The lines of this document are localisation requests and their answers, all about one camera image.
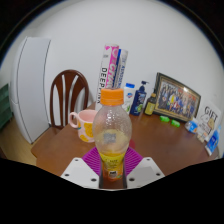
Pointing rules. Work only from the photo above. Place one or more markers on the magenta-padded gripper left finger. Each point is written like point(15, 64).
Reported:
point(80, 171)

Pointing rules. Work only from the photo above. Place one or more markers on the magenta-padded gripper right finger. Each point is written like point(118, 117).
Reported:
point(145, 171)

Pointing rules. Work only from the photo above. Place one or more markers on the orange juice bottle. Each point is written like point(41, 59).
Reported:
point(111, 130)

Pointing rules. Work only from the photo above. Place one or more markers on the pink mug with yellow print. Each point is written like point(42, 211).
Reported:
point(87, 128)

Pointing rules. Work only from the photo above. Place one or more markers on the blue tissue pack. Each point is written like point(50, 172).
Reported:
point(192, 127)

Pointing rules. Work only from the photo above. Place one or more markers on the small amber pump bottle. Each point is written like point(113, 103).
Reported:
point(150, 106)

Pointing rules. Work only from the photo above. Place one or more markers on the dark blue pump bottle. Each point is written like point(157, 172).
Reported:
point(138, 101)

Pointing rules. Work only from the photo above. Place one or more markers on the blue detergent bottle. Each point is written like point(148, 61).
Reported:
point(212, 141)

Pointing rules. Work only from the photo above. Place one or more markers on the white bottle with blue cap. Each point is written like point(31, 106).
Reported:
point(129, 98)

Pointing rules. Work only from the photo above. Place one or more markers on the dark brown wooden chair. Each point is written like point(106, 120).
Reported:
point(55, 96)

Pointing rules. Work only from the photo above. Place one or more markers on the framed group photo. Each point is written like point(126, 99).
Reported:
point(176, 98)

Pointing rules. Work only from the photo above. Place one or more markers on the white refrigerator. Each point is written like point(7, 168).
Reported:
point(31, 86)

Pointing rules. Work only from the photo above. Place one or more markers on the green storage crate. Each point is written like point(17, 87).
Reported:
point(4, 106)

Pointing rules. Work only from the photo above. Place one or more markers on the pink and white tall tube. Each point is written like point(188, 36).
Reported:
point(106, 73)

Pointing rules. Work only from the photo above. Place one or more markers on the blue and white tall tube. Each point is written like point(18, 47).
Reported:
point(121, 66)

